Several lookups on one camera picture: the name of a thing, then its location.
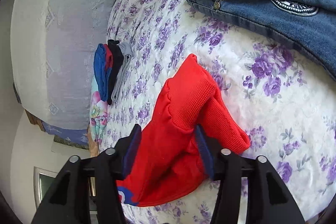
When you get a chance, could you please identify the red track pants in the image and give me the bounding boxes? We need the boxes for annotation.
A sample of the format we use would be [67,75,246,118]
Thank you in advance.
[117,54,250,207]

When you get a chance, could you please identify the folded red garment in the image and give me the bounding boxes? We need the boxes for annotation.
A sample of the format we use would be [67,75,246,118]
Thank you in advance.
[104,44,113,71]

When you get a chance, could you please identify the folded floral turquoise blanket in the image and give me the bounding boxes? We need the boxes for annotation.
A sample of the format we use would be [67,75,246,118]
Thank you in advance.
[89,77,108,144]

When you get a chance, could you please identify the folded grey garment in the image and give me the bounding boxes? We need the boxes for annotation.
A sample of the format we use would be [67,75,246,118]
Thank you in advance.
[111,42,133,102]

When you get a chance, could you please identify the window frame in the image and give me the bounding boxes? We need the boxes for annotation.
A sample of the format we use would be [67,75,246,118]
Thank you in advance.
[33,166,57,208]

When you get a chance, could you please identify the purple floral bedsheet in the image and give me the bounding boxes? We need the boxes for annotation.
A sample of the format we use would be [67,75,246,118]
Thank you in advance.
[93,0,335,219]

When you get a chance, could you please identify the brown pillow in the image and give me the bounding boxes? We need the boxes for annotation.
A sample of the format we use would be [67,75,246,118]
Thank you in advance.
[86,125,99,157]

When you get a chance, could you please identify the white lace covered bedding pile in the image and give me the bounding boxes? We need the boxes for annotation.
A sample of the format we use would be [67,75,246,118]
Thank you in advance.
[10,0,116,130]

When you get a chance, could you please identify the folded blue garment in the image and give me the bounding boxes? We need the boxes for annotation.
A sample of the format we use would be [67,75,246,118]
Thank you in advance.
[93,43,112,101]

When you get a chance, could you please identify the blue patterned fabric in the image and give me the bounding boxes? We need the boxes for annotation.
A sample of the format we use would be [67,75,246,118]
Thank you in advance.
[42,121,88,145]

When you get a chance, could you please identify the folded black garment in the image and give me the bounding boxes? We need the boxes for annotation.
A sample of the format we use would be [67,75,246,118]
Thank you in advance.
[107,39,124,105]

